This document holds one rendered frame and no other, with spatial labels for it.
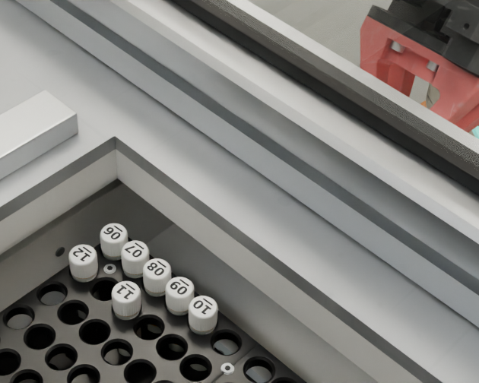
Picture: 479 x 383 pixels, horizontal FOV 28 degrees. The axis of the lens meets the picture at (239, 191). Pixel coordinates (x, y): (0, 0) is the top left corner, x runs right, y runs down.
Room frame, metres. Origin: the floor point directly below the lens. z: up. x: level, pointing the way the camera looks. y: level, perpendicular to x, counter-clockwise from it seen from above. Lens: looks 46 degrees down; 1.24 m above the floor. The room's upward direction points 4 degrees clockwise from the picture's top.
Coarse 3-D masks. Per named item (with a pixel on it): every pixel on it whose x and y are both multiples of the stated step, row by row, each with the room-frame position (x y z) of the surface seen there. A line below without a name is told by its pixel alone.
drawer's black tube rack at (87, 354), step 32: (64, 288) 0.25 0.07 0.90; (96, 288) 0.26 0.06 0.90; (0, 320) 0.23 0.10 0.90; (32, 320) 0.24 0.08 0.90; (64, 320) 0.26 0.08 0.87; (96, 320) 0.24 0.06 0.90; (128, 320) 0.24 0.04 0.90; (160, 320) 0.24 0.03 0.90; (0, 352) 0.22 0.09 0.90; (32, 352) 0.22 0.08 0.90; (64, 352) 0.22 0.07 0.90; (96, 352) 0.22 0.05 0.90; (128, 352) 0.23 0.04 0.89; (160, 352) 0.24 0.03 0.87; (192, 352) 0.23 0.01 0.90
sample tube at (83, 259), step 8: (72, 248) 0.27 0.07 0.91; (80, 248) 0.27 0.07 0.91; (88, 248) 0.27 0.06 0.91; (72, 256) 0.26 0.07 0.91; (80, 256) 0.26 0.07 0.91; (88, 256) 0.26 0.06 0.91; (96, 256) 0.26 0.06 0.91; (72, 264) 0.26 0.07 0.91; (80, 264) 0.26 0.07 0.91; (88, 264) 0.26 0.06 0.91; (96, 264) 0.26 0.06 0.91; (72, 272) 0.26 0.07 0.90; (80, 272) 0.26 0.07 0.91; (88, 272) 0.26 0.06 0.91; (96, 272) 0.26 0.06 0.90; (80, 280) 0.26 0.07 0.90; (88, 280) 0.26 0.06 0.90; (96, 296) 0.26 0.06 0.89; (80, 312) 0.26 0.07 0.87
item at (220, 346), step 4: (216, 344) 0.27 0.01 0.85; (220, 344) 0.27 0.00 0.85; (220, 348) 0.26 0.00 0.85; (224, 348) 0.26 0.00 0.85; (224, 352) 0.26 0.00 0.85; (228, 352) 0.26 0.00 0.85; (248, 372) 0.25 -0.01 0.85; (252, 372) 0.25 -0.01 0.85; (252, 376) 0.25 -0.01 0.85; (256, 376) 0.25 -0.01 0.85; (260, 376) 0.25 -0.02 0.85; (256, 380) 0.25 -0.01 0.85; (260, 380) 0.25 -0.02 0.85; (264, 380) 0.25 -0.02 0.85
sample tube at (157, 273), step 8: (144, 264) 0.26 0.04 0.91; (152, 264) 0.26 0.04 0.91; (160, 264) 0.26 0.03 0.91; (168, 264) 0.26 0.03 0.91; (144, 272) 0.26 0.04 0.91; (152, 272) 0.26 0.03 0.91; (160, 272) 0.26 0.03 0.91; (168, 272) 0.26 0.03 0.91; (144, 280) 0.26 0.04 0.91; (152, 280) 0.25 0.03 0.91; (160, 280) 0.25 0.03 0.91; (168, 280) 0.26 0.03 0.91; (152, 288) 0.25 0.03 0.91; (160, 288) 0.25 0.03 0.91; (152, 328) 0.25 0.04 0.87
